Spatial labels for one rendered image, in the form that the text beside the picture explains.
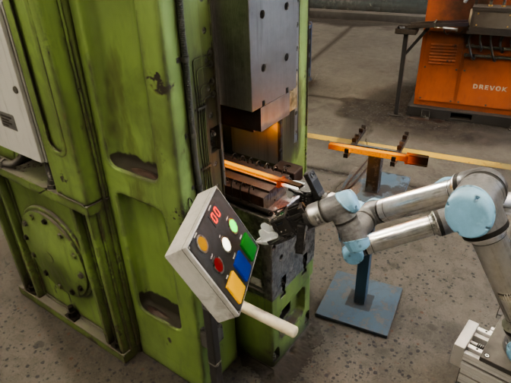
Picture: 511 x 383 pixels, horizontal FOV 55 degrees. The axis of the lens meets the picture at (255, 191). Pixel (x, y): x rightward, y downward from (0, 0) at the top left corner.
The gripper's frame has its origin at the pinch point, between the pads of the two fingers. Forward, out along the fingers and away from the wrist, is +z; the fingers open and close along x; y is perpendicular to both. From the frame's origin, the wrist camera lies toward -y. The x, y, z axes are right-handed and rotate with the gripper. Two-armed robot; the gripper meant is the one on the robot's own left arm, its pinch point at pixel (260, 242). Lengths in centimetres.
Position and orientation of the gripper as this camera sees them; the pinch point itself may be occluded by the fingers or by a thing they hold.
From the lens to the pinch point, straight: 162.9
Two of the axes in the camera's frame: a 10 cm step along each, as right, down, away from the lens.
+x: -1.8, 5.2, -8.4
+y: -5.2, -7.7, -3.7
